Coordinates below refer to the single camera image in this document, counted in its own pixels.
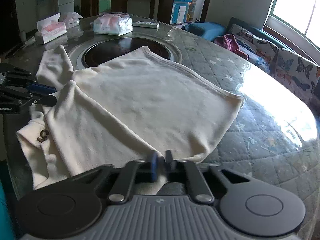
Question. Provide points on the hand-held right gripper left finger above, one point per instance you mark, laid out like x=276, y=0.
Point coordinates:
x=153, y=167

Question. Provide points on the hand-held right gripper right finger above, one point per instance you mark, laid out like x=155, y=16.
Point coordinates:
x=169, y=160

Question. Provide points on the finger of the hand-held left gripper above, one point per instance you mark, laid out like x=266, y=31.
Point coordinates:
x=45, y=100
x=42, y=88

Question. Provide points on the cream long-sleeved top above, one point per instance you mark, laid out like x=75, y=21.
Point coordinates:
x=137, y=100

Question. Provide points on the white and pink tissue pack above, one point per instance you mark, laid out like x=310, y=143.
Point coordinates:
x=71, y=20
x=51, y=28

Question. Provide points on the round black cooktop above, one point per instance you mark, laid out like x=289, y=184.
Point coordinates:
x=112, y=47

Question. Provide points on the large white tissue pack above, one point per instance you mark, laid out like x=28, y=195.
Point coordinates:
x=112, y=25

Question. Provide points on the white remote control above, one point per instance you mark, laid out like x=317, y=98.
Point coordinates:
x=146, y=25

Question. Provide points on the pink cloth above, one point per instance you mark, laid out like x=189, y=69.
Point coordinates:
x=230, y=43

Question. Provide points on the blue sofa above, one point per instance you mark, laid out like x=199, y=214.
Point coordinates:
x=205, y=28

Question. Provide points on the teal cabinet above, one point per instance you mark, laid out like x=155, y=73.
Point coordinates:
x=178, y=10

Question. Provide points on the window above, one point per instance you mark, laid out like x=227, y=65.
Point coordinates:
x=292, y=5

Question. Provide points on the dark wooden door frame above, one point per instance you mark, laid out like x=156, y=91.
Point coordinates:
x=165, y=0

